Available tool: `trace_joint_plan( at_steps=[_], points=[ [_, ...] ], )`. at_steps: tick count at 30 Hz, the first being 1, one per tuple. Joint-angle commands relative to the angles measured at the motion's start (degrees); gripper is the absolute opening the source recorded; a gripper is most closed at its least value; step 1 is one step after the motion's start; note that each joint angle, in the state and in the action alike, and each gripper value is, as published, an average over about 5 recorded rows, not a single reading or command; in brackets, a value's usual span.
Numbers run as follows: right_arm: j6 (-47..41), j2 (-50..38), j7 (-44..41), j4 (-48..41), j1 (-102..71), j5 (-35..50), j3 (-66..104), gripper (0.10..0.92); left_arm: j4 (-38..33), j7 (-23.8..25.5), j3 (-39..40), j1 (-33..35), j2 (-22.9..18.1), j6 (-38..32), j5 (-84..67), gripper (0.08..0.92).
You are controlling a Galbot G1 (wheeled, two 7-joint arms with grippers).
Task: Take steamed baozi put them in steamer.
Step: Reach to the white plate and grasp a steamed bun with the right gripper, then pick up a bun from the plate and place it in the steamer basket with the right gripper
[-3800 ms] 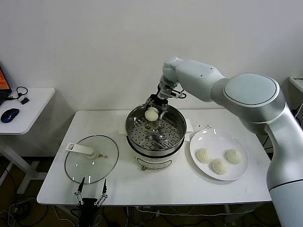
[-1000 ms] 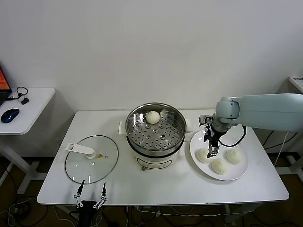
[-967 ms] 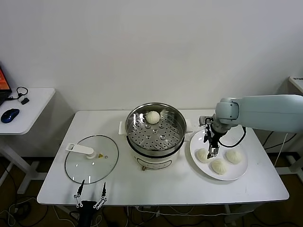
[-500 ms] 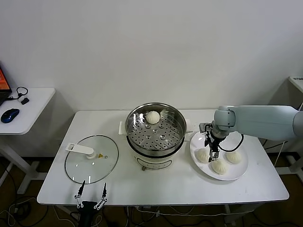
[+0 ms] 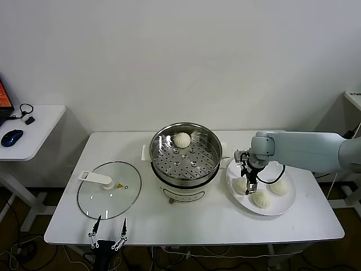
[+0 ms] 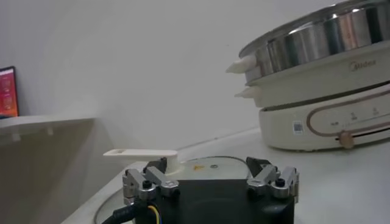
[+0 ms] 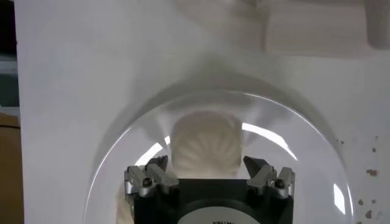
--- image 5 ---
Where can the stainless steel steamer basket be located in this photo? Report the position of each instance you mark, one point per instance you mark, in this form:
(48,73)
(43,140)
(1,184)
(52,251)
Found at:
(169,161)

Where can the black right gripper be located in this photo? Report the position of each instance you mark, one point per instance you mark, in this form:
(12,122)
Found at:
(252,173)

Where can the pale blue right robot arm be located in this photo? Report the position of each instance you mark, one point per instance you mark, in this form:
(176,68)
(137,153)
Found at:
(304,149)

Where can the black laptop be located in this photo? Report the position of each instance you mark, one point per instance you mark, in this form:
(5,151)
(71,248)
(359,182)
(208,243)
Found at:
(4,98)

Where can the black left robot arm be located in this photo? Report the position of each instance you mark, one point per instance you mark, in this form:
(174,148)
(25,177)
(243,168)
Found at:
(102,266)

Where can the small dark clutter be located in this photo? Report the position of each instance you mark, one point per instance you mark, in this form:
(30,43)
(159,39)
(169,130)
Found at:
(355,94)

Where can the white side desk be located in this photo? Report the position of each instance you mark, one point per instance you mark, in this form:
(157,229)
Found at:
(42,127)

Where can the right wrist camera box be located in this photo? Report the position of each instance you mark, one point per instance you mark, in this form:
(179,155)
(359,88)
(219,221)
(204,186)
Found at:
(242,155)

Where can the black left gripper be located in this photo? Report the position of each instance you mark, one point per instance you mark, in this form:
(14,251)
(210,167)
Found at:
(105,249)

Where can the white electric cooker pot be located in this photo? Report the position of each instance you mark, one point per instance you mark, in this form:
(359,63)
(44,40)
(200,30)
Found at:
(183,195)

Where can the blue computer mouse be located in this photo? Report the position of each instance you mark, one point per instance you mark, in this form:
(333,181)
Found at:
(12,137)

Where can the white steamed baozi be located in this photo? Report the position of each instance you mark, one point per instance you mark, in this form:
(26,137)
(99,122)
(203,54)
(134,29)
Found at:
(238,187)
(279,188)
(262,200)
(182,139)

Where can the white round plate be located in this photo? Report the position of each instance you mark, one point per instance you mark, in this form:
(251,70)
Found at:
(282,206)

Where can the small black adapter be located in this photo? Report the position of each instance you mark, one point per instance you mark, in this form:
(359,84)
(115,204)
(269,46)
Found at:
(30,120)

